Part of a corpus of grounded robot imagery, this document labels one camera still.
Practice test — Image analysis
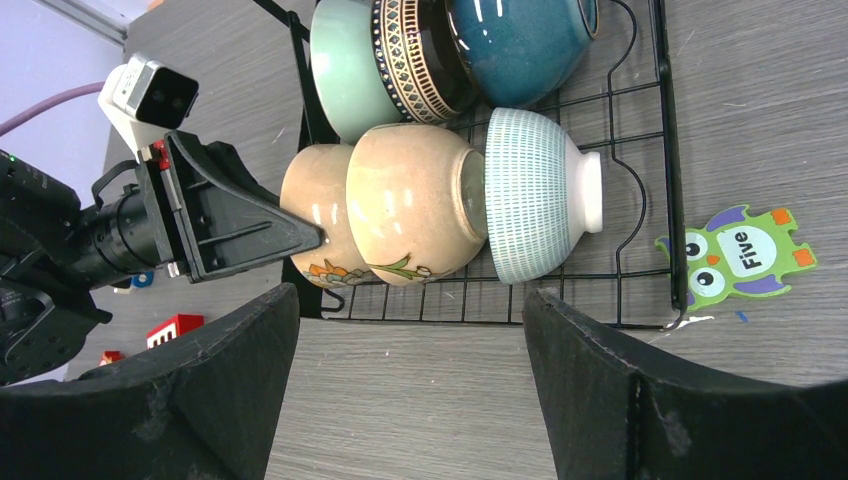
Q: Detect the blue owl puzzle piece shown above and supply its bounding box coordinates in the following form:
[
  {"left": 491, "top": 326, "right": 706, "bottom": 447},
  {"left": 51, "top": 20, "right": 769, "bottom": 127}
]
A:
[{"left": 112, "top": 271, "right": 155, "bottom": 294}]

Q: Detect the pale green striped bowl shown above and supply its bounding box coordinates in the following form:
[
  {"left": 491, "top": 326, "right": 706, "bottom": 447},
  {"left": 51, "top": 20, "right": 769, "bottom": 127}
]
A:
[{"left": 484, "top": 107, "right": 603, "bottom": 285}]

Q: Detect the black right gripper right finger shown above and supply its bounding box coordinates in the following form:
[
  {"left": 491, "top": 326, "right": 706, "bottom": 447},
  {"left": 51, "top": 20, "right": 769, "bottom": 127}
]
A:
[{"left": 523, "top": 290, "right": 847, "bottom": 479}]

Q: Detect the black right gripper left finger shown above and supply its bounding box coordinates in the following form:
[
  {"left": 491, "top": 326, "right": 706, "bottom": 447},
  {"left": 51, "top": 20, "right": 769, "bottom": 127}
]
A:
[{"left": 1, "top": 283, "right": 300, "bottom": 479}]

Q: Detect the light green bowl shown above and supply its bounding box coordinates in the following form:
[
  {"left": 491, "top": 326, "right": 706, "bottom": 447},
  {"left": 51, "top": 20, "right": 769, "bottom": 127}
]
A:
[{"left": 310, "top": 0, "right": 401, "bottom": 145}]

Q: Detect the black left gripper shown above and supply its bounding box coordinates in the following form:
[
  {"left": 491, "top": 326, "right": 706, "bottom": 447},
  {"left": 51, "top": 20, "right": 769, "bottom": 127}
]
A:
[{"left": 79, "top": 130, "right": 324, "bottom": 285}]

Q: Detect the green owl puzzle piece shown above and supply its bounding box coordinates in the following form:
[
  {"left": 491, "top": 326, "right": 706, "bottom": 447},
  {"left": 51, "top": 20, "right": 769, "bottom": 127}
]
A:
[{"left": 684, "top": 204, "right": 818, "bottom": 311}]

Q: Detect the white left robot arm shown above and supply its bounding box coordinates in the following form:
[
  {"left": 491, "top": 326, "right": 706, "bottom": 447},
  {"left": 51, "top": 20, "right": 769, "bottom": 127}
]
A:
[{"left": 1, "top": 130, "right": 324, "bottom": 385}]

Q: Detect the dark blue glazed bowl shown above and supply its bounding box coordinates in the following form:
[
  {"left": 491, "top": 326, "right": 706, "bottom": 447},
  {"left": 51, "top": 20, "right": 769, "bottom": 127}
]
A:
[{"left": 446, "top": 0, "right": 600, "bottom": 108}]

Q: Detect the red white toy block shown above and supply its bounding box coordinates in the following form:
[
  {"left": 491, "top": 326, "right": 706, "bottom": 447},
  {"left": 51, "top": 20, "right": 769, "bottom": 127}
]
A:
[{"left": 146, "top": 314, "right": 205, "bottom": 349}]

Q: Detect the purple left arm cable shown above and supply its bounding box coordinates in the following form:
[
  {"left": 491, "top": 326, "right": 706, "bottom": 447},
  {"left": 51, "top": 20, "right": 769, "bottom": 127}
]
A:
[{"left": 0, "top": 80, "right": 107, "bottom": 139}]

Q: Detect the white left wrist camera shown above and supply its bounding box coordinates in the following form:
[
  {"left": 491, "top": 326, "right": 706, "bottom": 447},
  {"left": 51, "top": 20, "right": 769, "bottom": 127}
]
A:
[{"left": 97, "top": 52, "right": 199, "bottom": 153}]

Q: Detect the beige bowl with flower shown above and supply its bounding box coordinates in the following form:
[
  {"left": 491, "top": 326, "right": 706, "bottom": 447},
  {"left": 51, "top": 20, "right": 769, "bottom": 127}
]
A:
[{"left": 346, "top": 123, "right": 488, "bottom": 286}]

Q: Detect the black patterned rim bowl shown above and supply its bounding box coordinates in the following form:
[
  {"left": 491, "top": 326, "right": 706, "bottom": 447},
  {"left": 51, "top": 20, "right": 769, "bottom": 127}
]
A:
[{"left": 370, "top": 0, "right": 477, "bottom": 125}]

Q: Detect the red owl puzzle piece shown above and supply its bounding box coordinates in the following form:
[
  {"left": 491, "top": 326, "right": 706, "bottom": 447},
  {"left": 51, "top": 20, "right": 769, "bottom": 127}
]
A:
[{"left": 99, "top": 350, "right": 125, "bottom": 366}]

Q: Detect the black wire dish rack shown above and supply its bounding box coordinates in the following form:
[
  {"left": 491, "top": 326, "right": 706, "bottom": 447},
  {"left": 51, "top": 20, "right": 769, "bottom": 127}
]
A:
[{"left": 258, "top": 1, "right": 688, "bottom": 331}]

